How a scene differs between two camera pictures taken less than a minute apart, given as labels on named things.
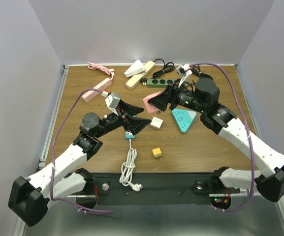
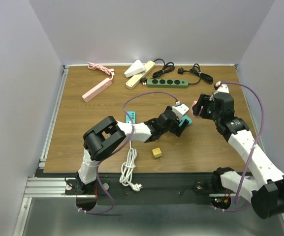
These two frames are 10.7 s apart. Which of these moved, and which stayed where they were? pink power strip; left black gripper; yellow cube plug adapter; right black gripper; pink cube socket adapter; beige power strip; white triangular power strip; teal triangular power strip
Moved: left black gripper; teal triangular power strip; pink cube socket adapter; right black gripper
Stayed: beige power strip; pink power strip; yellow cube plug adapter; white triangular power strip
